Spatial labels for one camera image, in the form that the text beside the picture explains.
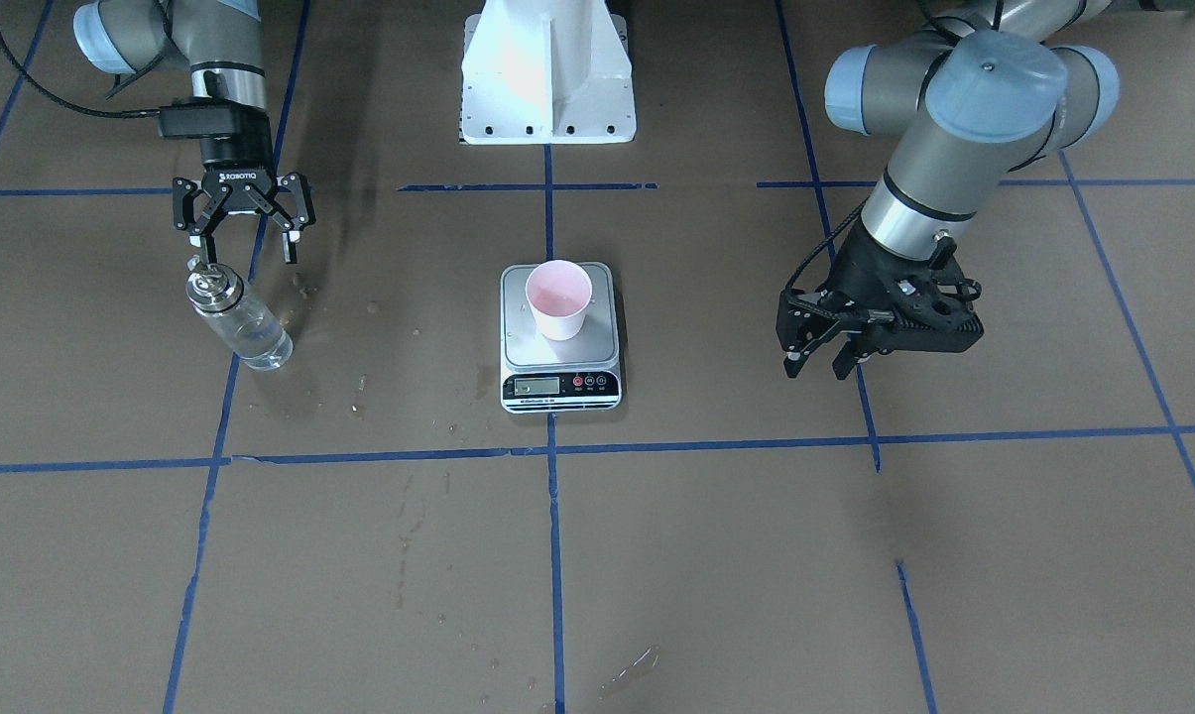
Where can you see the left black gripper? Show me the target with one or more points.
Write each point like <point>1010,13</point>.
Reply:
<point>858,265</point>

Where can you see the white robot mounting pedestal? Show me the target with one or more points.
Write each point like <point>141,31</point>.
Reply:
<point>547,73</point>

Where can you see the pink paper cup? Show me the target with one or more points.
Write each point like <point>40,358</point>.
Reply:
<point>558,294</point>

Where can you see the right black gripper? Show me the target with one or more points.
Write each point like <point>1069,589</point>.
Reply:
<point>237,162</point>

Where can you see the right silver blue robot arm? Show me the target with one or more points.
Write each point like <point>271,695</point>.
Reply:
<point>220,45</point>

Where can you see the silver digital kitchen scale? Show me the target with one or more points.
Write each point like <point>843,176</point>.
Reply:
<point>540,374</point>

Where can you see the clear glass sauce bottle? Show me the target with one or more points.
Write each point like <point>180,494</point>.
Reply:
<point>227,303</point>

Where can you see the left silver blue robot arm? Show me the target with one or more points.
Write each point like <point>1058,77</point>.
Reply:
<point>974,94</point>

